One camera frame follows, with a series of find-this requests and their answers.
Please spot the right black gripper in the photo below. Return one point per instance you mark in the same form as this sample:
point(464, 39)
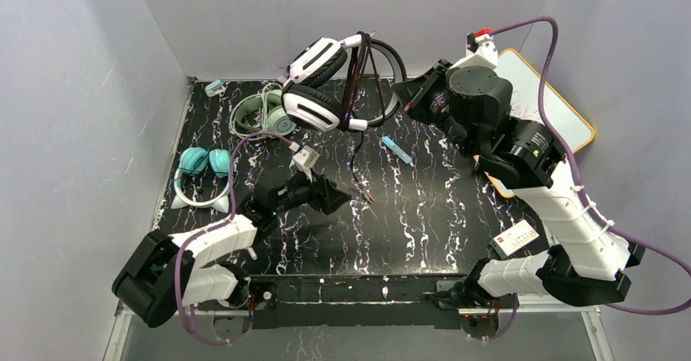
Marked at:
point(425, 98)

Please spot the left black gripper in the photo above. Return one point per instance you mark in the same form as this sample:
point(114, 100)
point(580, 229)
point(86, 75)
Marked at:
point(318, 192)

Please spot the black and white headphones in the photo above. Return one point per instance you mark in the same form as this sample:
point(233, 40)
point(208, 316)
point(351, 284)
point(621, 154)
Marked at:
point(311, 108)

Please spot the mint green gaming headphones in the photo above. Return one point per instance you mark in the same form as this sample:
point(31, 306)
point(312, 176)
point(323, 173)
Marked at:
point(261, 112)

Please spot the teal cat ear headphones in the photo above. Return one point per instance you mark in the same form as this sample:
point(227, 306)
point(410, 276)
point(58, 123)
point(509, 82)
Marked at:
point(194, 164)

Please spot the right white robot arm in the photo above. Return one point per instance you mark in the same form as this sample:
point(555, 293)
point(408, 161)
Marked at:
point(586, 265)

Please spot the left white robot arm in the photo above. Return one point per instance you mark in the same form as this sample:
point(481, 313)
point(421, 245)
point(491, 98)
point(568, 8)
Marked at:
point(167, 273)

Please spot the light blue marker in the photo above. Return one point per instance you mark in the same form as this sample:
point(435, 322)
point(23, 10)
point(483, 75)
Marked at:
point(396, 149)

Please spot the green capped white marker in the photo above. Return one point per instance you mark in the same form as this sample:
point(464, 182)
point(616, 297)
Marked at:
point(252, 254)

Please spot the small light blue eraser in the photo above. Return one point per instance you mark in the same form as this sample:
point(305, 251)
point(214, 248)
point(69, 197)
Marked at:
point(214, 88)

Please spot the small white red box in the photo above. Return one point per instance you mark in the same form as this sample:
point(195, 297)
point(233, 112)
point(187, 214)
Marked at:
point(513, 239)

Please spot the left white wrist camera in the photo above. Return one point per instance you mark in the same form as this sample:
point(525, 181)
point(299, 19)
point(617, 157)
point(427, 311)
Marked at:
point(304, 158)

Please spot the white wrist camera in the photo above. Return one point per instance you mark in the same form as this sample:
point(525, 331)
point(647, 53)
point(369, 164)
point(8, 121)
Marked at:
point(480, 51)
point(304, 158)

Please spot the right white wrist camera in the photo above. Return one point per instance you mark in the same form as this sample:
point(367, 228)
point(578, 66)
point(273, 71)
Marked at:
point(480, 51)

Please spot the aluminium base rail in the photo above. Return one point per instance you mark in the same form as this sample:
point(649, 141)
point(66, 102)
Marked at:
point(358, 317)

